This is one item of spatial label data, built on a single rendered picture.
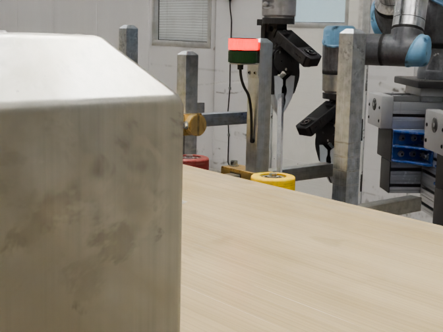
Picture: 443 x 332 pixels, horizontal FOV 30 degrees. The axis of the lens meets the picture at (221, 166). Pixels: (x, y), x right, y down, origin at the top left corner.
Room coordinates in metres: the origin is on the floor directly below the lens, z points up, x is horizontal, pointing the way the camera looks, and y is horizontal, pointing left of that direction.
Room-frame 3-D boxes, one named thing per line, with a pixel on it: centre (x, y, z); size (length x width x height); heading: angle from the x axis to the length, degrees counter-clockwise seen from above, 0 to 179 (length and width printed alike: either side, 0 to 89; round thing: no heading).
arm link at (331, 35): (1.92, -0.27, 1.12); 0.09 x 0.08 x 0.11; 153
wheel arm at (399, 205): (1.58, -0.25, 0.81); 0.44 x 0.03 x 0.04; 129
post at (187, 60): (1.91, 0.08, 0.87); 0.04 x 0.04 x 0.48; 39
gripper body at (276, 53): (1.84, -0.11, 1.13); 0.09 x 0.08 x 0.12; 39
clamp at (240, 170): (1.73, -0.06, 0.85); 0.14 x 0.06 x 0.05; 39
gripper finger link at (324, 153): (1.94, -0.26, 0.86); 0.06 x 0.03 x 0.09; 129
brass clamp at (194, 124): (1.93, 0.10, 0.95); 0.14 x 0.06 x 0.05; 39
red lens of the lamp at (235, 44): (1.68, -0.04, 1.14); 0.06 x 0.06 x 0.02
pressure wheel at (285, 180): (1.46, -0.09, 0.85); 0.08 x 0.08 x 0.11
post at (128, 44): (2.10, 0.24, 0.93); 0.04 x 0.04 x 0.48; 39
